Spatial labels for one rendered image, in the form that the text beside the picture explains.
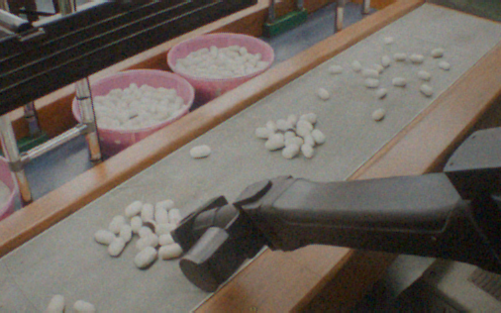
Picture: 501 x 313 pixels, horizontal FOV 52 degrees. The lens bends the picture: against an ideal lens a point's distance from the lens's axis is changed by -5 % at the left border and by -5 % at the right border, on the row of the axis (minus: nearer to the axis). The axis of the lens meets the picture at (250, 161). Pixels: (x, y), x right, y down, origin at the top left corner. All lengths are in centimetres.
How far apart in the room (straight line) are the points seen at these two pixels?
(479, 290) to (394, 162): 37
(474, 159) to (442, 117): 86
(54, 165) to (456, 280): 90
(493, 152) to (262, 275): 52
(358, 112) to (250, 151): 28
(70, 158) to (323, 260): 63
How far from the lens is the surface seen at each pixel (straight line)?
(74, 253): 89
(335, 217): 47
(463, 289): 122
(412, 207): 39
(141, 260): 82
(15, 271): 89
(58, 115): 127
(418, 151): 106
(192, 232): 75
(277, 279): 78
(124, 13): 74
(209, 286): 66
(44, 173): 118
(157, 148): 103
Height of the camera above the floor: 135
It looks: 36 degrees down
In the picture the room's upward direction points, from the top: straight up
